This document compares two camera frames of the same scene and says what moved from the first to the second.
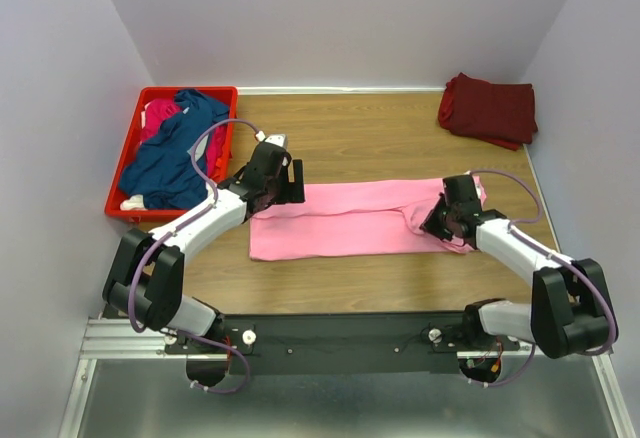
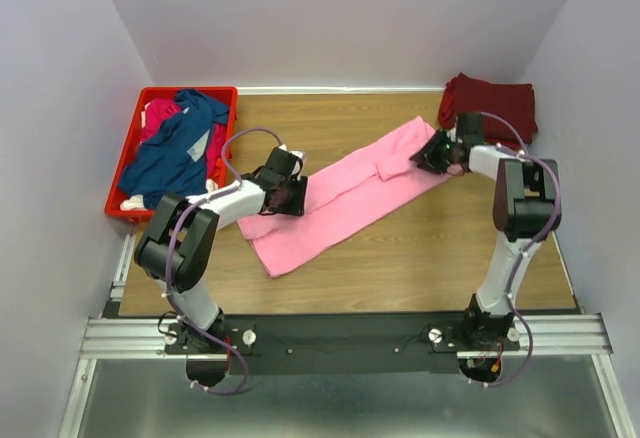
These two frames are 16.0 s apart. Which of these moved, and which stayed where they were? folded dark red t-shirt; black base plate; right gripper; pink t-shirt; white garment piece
Moved: right gripper; pink t-shirt
Stayed: folded dark red t-shirt; black base plate; white garment piece
